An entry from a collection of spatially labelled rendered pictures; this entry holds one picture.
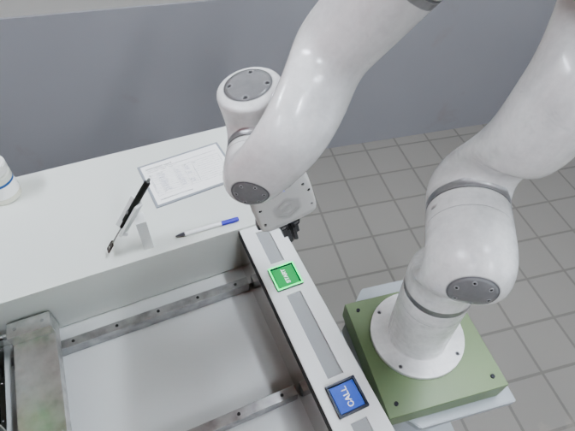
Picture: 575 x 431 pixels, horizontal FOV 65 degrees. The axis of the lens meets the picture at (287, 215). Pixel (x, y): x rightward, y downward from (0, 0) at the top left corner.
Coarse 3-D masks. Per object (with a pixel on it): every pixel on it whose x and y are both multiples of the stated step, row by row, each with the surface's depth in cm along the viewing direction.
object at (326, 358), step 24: (264, 240) 99; (288, 240) 98; (264, 264) 94; (312, 288) 91; (288, 312) 87; (312, 312) 87; (288, 336) 84; (312, 336) 84; (336, 336) 84; (312, 360) 81; (336, 360) 81; (312, 384) 78; (360, 384) 78
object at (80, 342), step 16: (224, 288) 103; (240, 288) 104; (176, 304) 100; (192, 304) 100; (208, 304) 103; (128, 320) 97; (144, 320) 97; (160, 320) 100; (80, 336) 94; (96, 336) 94; (112, 336) 97; (64, 352) 94
